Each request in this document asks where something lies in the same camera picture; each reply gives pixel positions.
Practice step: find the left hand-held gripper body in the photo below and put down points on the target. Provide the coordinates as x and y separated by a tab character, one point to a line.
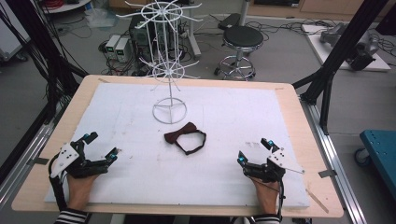
67	157

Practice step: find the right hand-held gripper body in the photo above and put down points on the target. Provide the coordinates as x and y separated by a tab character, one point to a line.
274	168

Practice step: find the dark red bow tie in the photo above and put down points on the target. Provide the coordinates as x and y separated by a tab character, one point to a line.
185	133

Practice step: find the person's right hand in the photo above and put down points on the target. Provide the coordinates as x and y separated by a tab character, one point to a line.
267	196

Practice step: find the person's left hand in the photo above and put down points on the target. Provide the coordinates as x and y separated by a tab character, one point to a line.
80	191

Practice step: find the grey tape strip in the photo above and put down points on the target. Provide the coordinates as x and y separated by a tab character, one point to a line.
39	161
327	173

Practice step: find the thin wooden stick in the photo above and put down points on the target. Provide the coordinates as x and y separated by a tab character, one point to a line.
317	201

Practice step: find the white foam mat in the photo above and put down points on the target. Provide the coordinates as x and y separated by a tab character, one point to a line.
186	180

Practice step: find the grey bench power supply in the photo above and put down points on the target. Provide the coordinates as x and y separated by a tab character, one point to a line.
122	49
111	45

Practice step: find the blue wheeled cart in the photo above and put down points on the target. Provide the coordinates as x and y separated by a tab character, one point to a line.
381	155

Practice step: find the black round stool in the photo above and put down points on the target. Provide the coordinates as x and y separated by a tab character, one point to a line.
243	39

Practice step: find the black computer tower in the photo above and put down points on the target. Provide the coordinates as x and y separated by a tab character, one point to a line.
141	37

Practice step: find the clear plastic bag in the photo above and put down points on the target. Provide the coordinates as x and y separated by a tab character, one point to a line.
101	17

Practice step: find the flat black box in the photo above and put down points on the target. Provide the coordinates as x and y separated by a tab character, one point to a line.
229	21

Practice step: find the grey metal table leg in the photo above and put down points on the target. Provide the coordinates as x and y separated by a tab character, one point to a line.
193	37

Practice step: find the grey machine on platform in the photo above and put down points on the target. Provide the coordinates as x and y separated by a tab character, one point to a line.
358	45

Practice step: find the round white table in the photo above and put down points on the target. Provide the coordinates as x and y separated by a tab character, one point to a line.
65	5

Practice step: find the white floor platform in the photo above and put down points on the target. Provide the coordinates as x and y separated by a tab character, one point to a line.
376	63

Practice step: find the aluminium rail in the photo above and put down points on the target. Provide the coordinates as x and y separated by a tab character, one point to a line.
336	174
21	168

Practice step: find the black metal frame strut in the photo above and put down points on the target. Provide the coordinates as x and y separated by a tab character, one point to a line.
339	53
40	46

